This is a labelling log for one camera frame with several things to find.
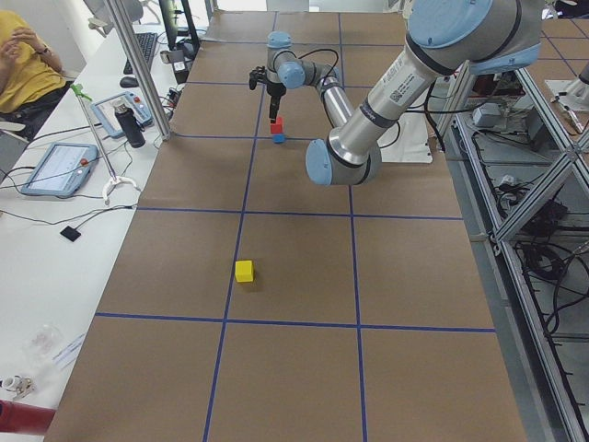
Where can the yellow cube block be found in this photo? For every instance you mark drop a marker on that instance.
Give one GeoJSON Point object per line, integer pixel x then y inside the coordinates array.
{"type": "Point", "coordinates": [244, 271]}

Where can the small black square pad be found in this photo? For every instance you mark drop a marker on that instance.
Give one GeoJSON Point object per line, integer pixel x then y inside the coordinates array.
{"type": "Point", "coordinates": [70, 233]}

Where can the person in yellow shirt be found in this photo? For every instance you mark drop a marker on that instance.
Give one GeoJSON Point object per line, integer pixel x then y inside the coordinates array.
{"type": "Point", "coordinates": [32, 82]}

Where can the teach pendant tablet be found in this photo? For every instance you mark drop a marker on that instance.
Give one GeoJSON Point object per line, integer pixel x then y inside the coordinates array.
{"type": "Point", "coordinates": [62, 170]}
{"type": "Point", "coordinates": [107, 110]}

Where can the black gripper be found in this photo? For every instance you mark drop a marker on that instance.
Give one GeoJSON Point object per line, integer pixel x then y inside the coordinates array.
{"type": "Point", "coordinates": [275, 90]}

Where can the small white metal fitting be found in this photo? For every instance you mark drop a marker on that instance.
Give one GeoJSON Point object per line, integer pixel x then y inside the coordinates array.
{"type": "Point", "coordinates": [19, 386]}

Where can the black cylinder device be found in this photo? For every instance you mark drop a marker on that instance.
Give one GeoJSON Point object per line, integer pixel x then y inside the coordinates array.
{"type": "Point", "coordinates": [129, 124]}

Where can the far teach pendant tablet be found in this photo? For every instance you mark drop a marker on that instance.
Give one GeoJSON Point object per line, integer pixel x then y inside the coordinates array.
{"type": "Point", "coordinates": [107, 110]}

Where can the near teach pendant tablet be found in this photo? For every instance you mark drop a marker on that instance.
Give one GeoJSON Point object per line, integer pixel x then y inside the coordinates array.
{"type": "Point", "coordinates": [62, 170]}

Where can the aluminium frame post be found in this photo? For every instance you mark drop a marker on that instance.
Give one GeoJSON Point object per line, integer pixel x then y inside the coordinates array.
{"type": "Point", "coordinates": [122, 23]}

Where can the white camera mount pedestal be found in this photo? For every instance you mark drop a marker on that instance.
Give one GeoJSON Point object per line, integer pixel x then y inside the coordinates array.
{"type": "Point", "coordinates": [407, 142]}

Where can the red cube block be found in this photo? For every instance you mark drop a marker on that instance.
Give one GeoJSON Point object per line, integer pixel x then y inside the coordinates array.
{"type": "Point", "coordinates": [276, 126]}

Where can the black computer mouse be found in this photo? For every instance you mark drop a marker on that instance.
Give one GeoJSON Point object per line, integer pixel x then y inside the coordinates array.
{"type": "Point", "coordinates": [128, 82]}

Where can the black keyboard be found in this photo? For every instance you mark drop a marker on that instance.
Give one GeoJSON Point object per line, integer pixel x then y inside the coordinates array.
{"type": "Point", "coordinates": [147, 42]}

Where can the red cylinder object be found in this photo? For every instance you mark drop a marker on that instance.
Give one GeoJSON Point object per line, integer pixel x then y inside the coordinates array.
{"type": "Point", "coordinates": [24, 419]}

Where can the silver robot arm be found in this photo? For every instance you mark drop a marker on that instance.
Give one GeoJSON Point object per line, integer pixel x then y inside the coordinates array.
{"type": "Point", "coordinates": [491, 36]}

